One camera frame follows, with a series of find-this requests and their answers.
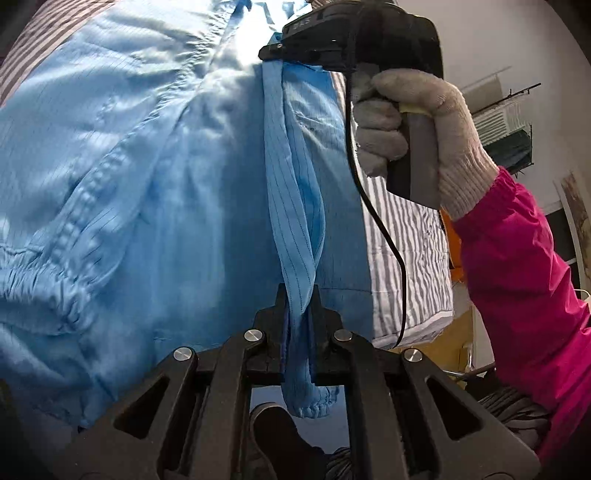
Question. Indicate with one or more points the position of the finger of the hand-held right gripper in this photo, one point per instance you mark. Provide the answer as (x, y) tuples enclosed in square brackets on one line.
[(295, 51)]

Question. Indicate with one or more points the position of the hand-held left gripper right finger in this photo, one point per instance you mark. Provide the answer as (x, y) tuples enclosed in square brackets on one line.
[(323, 350)]

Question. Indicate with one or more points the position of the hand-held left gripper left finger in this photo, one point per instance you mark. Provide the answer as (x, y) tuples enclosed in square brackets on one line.
[(284, 341)]

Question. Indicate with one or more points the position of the light blue jacket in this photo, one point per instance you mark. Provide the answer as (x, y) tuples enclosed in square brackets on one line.
[(138, 161)]

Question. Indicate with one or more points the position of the black clothes rack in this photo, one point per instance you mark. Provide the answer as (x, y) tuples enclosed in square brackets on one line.
[(526, 89)]

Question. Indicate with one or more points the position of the person's right hand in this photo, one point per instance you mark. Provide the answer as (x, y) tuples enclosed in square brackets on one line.
[(457, 138)]

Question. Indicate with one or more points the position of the person's dark shoe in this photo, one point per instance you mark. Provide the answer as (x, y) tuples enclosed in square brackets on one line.
[(277, 438)]

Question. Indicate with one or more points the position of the striped bed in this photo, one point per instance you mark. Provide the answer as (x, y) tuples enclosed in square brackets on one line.
[(415, 258)]

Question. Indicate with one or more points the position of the white striped hanging towel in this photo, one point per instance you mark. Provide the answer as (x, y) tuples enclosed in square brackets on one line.
[(503, 122)]

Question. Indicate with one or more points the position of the orange stool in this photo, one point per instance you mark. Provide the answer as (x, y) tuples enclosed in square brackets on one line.
[(455, 249)]

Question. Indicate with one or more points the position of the dark hanging garment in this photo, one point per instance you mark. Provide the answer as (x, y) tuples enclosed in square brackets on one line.
[(512, 152)]

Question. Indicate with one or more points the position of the person's striped pants leg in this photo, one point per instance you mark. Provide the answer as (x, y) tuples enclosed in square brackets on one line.
[(512, 410)]

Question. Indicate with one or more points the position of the leaning framed picture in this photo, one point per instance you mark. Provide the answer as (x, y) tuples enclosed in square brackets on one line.
[(579, 207)]

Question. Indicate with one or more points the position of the black speckled panel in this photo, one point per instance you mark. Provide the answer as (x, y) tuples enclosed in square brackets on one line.
[(558, 235)]

